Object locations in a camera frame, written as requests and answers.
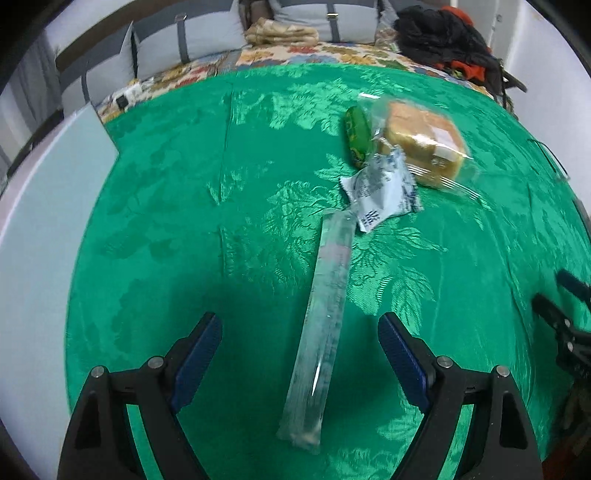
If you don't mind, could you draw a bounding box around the packaged bread loaf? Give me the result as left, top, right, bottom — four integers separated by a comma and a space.
358, 92, 482, 202

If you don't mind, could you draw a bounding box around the clear long snack stick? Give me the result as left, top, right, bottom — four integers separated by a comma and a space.
277, 209, 356, 453

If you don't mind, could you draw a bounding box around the silver white snack packet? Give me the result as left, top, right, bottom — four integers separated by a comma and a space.
339, 146, 423, 233

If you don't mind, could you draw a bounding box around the green sausage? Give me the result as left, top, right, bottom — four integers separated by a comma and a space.
344, 106, 373, 169

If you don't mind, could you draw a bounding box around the white cardboard box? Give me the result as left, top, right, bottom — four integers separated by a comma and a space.
1, 105, 118, 479

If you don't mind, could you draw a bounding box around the green floral tablecloth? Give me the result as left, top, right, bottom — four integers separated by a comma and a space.
65, 64, 590, 479

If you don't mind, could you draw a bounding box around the black and orange clothes pile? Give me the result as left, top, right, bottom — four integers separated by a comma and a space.
394, 6, 527, 99

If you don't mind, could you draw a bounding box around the floral sofa cover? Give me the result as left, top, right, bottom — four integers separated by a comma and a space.
94, 27, 495, 125

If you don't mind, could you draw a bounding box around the grey cushion right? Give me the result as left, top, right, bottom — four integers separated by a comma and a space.
269, 0, 398, 44

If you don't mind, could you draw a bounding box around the grey cushion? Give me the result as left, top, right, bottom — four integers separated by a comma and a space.
133, 1, 245, 80
269, 0, 398, 44
59, 23, 135, 116

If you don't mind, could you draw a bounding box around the white power adapter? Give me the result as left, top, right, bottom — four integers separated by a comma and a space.
113, 83, 143, 111

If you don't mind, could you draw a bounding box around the grey cushion left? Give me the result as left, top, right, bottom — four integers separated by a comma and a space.
59, 23, 135, 116

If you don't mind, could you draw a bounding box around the beige folded cloth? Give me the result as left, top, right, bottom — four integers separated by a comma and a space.
245, 18, 320, 46

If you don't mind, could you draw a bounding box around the grey cushion middle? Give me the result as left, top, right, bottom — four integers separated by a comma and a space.
133, 1, 245, 80

